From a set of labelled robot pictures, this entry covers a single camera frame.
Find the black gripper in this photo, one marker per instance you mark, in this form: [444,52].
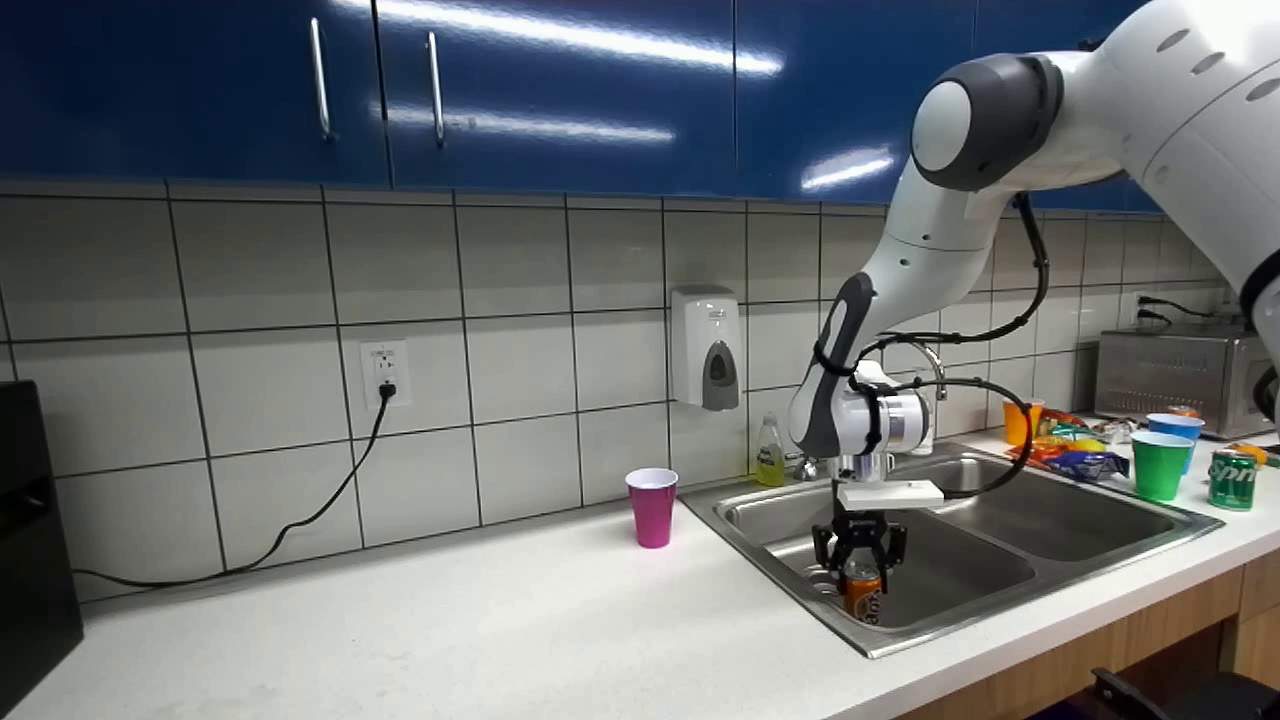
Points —
[860,538]

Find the orange soda can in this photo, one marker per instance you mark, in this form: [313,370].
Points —
[860,591]

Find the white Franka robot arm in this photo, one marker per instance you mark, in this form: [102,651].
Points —
[1147,93]

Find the stainless steel double sink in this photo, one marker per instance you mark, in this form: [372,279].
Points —
[1065,522]

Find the chrome gooseneck faucet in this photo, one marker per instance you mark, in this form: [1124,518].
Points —
[941,365]

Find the orange plastic cup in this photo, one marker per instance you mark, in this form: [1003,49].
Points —
[1019,424]

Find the red snack bag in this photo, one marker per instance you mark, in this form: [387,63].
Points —
[1046,454]

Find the pink plastic cup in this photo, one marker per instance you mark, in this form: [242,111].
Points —
[654,512]

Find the blue snack bag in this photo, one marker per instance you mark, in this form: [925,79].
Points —
[1091,464]

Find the green yellow snack bag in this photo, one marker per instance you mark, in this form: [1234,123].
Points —
[1080,431]

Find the green plastic cup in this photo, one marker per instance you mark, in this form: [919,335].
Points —
[1161,470]

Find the wooden base cabinet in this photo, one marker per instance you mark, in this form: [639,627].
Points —
[1175,623]

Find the blue plastic cup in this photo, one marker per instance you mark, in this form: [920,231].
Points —
[1181,424]

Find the stainless steel countertop appliance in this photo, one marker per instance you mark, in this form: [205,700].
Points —
[1175,382]

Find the green drink box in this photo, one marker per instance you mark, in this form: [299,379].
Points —
[1234,481]

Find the black coffee maker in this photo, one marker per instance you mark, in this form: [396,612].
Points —
[34,562]

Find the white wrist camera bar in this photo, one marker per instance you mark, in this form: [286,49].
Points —
[888,495]

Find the white wall soap dispenser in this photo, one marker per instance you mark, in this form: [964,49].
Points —
[701,335]

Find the white wall outlet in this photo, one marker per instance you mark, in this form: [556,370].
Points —
[387,365]

